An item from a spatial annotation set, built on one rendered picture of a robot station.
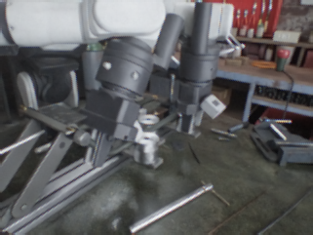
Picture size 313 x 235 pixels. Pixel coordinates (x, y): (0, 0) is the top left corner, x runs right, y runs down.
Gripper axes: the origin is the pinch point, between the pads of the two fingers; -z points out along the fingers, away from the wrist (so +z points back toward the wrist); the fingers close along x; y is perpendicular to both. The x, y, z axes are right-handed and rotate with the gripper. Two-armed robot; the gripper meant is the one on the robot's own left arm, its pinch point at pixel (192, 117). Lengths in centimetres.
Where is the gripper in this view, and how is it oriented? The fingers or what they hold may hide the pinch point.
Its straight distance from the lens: 62.2
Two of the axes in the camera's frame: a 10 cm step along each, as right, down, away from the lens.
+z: 0.5, -9.1, -4.1
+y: 8.2, 2.7, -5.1
